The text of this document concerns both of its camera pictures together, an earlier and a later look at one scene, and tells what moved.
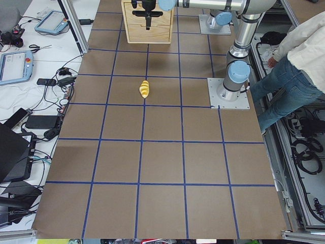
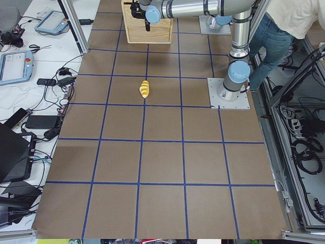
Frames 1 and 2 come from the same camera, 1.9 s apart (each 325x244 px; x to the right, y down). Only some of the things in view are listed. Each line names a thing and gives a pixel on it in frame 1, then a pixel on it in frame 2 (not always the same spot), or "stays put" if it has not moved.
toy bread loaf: x=144 y=89 stays put
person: x=298 y=79 -> x=271 y=36
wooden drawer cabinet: x=161 y=27 stays put
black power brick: x=41 y=121 stays put
